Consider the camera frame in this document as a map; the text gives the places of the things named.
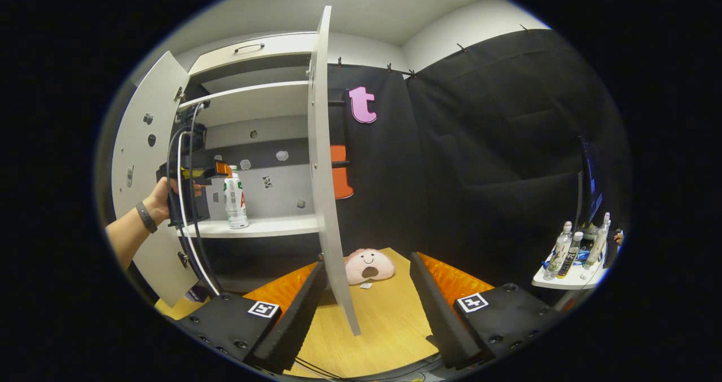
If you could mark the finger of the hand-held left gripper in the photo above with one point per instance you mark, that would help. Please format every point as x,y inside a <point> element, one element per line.
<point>223,169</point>

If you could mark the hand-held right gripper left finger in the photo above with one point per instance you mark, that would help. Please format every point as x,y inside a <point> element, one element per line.
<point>296,320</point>

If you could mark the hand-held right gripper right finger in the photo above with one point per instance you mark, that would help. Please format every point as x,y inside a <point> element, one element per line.
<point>440,314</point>

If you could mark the white bottle green label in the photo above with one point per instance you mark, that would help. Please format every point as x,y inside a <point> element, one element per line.
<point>236,201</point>

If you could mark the white cabinet door phone sticker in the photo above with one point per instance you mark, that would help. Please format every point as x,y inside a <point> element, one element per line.
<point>132,145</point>

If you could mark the white cabinet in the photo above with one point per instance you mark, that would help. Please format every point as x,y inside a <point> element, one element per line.
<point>265,131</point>

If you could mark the white cabinet shelf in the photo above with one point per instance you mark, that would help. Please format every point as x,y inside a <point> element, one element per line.
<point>254,102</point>
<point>271,225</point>

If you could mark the pink plush toy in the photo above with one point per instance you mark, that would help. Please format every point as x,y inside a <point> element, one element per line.
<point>369,266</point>

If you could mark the dark wristband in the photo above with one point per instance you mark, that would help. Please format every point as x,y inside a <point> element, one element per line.
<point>146,217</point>

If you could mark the purple striped packet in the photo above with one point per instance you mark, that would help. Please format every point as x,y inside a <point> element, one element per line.
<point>197,293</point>

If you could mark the white side table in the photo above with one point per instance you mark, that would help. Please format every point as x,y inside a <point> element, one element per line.
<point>564,283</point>

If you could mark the clear plastic bottle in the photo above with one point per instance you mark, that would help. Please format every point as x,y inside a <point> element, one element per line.
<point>597,244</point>
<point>558,255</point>

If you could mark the dark plastic bottle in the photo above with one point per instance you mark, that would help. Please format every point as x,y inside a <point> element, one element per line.
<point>569,255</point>

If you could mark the black backdrop cloth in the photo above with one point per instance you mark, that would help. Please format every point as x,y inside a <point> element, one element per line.
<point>479,173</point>

